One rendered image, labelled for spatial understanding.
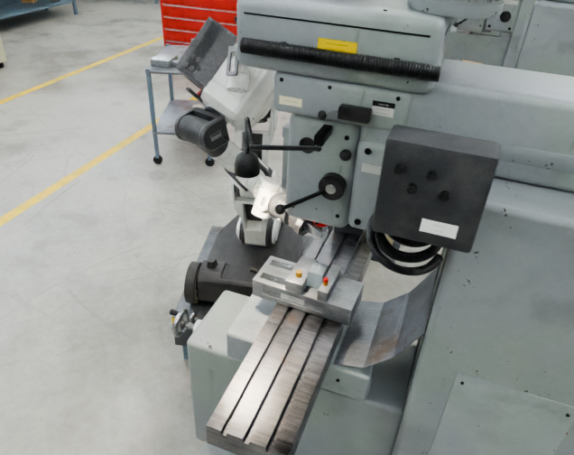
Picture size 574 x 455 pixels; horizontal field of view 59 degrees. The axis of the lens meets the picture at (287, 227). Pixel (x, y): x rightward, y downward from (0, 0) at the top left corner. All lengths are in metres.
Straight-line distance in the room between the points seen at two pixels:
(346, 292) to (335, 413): 0.43
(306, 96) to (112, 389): 1.93
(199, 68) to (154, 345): 1.67
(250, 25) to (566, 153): 0.75
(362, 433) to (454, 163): 1.17
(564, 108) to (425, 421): 0.94
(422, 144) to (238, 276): 1.55
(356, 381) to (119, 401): 1.38
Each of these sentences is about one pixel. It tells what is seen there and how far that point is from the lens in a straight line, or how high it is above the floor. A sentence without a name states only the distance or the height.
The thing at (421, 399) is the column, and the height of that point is 0.90.
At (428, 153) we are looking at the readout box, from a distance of 0.96.
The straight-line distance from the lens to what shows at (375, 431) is 1.85.
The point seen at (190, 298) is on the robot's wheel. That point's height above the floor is 0.48.
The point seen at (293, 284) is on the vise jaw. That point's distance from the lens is 1.65.
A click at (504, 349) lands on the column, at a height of 1.17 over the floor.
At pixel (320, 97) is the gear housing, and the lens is 1.24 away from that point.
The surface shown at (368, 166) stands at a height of 1.54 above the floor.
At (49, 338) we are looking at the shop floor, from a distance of 3.10.
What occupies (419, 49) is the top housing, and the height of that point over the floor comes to 1.83.
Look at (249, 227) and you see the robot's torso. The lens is 2.39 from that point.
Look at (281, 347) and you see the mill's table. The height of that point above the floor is 0.93.
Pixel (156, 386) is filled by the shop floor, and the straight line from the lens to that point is 2.72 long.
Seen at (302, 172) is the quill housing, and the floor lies 1.47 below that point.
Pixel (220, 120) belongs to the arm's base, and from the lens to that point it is 1.69.
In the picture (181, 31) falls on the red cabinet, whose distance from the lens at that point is 6.91.
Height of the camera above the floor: 2.10
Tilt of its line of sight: 34 degrees down
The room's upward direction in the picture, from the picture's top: 3 degrees clockwise
